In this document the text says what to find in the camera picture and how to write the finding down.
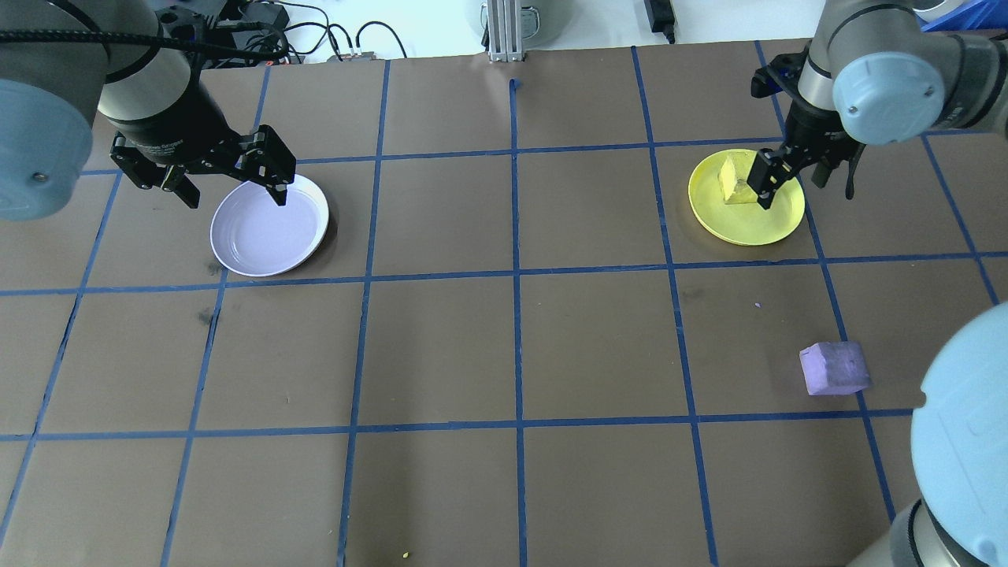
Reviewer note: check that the yellow foam block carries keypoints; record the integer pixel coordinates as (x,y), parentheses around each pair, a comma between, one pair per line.
(732,185)

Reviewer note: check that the purple foam block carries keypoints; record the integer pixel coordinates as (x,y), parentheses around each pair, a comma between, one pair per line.
(835,368)

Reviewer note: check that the yellow round plate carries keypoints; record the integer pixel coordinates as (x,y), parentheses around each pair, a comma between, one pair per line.
(748,224)

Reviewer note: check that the light purple round plate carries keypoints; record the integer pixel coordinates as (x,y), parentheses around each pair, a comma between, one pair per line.
(268,236)

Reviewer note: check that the black power supply box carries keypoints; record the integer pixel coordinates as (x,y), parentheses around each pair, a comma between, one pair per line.
(268,13)

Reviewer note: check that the blue plastic bin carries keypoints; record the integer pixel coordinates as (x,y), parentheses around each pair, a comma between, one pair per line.
(972,14)

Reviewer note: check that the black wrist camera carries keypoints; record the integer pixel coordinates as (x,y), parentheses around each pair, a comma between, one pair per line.
(776,76)
(179,22)

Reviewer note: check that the aluminium profile post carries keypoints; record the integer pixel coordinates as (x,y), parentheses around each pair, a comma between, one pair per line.
(504,31)

